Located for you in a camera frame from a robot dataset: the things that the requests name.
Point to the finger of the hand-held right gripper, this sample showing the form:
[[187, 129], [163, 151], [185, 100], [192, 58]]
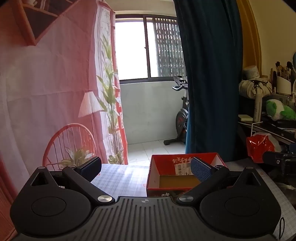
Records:
[[272, 157]]

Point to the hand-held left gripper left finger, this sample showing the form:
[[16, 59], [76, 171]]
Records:
[[91, 170]]

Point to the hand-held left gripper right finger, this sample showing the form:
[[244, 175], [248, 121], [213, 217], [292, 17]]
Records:
[[200, 170]]

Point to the red strawberry print cardboard box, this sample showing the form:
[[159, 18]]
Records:
[[159, 166]]

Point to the red plastic bag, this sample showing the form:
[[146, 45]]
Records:
[[256, 143]]

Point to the black desk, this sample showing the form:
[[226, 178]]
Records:
[[272, 128]]

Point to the checked printed tablecloth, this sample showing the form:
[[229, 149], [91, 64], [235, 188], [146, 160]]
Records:
[[124, 178]]

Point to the yellow sticky note pad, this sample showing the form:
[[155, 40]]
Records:
[[245, 117]]

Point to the green and white plush toy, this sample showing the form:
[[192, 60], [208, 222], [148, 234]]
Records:
[[272, 107]]

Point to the white spray bottle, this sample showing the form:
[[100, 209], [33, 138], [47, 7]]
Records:
[[257, 109]]

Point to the black exercise bike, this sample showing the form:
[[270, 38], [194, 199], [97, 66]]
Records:
[[181, 115]]

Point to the beige cloth bag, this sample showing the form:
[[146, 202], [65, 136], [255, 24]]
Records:
[[247, 89]]

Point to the white brush holder cup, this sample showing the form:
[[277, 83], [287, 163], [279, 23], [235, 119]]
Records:
[[283, 84]]

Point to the bundle of makeup brushes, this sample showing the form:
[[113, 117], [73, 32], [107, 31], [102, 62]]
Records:
[[281, 69]]

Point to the pink printed backdrop cloth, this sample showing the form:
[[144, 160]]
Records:
[[46, 81]]

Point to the dark teal curtain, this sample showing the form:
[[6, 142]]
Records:
[[208, 69]]

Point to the dark framed window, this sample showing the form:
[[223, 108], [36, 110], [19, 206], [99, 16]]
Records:
[[131, 46]]

